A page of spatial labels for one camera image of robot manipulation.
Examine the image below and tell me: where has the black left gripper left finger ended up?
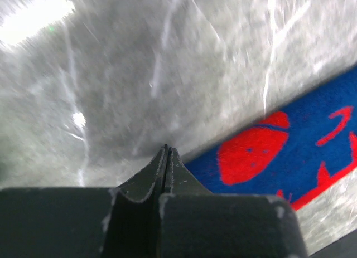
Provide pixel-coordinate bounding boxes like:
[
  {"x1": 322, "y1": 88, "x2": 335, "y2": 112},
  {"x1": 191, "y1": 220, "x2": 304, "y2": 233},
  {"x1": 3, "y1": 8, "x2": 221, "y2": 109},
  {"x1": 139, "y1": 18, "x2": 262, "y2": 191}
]
[{"x1": 1, "y1": 146, "x2": 168, "y2": 257}]

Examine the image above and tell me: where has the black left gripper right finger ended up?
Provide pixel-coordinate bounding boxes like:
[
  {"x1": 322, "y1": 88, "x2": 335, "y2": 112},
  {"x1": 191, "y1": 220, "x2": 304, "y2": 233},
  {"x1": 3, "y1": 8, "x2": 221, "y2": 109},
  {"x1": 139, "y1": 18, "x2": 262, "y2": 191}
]
[{"x1": 159, "y1": 148, "x2": 308, "y2": 257}]

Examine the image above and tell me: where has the red and blue towel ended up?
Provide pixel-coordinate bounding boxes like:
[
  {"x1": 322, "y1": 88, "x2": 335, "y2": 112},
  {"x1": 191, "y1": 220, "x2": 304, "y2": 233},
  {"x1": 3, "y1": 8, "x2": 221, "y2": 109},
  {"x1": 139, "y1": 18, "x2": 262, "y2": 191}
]
[{"x1": 186, "y1": 68, "x2": 356, "y2": 210}]

